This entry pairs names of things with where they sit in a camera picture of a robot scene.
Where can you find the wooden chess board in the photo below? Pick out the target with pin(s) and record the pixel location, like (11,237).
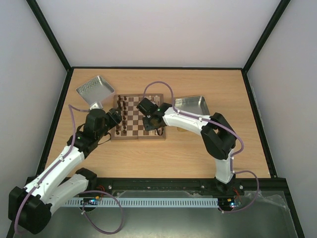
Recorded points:
(135,128)

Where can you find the row of dark chess pieces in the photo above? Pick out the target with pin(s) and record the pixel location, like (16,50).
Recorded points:
(121,130)

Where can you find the silver embossed tin lid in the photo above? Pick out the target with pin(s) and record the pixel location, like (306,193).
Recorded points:
(96,90)

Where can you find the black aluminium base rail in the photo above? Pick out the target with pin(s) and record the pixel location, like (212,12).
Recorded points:
(203,186)

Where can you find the black enclosure frame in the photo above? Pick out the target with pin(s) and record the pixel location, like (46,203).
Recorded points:
(36,10)

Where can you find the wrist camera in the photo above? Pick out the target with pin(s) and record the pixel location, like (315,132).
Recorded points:
(147,107)
(96,105)

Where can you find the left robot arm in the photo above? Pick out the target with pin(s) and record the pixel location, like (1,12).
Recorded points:
(32,206)

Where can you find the light blue cable duct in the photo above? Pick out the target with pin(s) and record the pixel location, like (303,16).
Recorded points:
(143,202)

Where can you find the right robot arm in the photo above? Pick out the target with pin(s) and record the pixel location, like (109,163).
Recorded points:
(215,131)

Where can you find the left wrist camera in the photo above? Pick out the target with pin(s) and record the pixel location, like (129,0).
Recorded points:
(96,105)

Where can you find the gold tin box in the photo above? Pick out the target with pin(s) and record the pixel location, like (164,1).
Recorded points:
(193,104)

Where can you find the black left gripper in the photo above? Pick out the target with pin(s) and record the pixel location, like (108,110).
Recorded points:
(114,118)

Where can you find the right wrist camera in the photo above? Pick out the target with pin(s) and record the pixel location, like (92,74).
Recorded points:
(147,107)

